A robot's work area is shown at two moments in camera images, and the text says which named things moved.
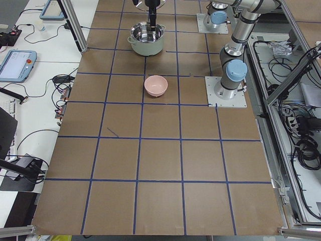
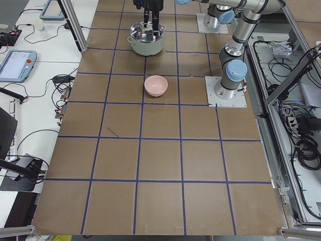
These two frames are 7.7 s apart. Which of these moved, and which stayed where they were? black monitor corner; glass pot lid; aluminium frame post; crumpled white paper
Moved: glass pot lid
Stayed: black monitor corner; crumpled white paper; aluminium frame post
